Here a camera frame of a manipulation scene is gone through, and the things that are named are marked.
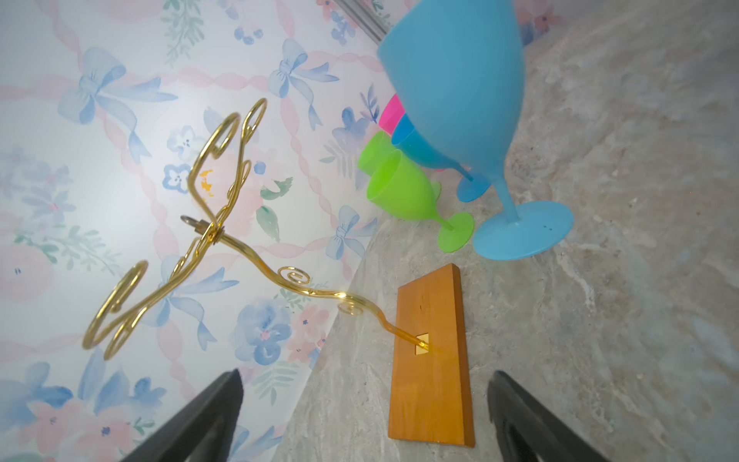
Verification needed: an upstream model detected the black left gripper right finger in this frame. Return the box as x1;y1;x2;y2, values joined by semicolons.
487;371;607;462

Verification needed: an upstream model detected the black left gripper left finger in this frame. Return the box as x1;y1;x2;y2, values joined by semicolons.
124;370;244;462

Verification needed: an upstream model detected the green wine glass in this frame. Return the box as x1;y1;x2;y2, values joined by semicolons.
367;150;475;253
358;131;442;207

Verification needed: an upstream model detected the blue wine glass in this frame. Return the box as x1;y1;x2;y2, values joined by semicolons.
377;0;575;261
392;115;491;202

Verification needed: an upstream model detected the pink wine glass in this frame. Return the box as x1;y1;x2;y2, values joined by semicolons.
378;94;405;136

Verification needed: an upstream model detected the gold wire rack wooden base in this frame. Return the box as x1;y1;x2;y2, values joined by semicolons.
82;97;477;449

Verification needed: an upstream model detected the aluminium corner post right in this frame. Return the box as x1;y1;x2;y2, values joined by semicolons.
336;0;392;44

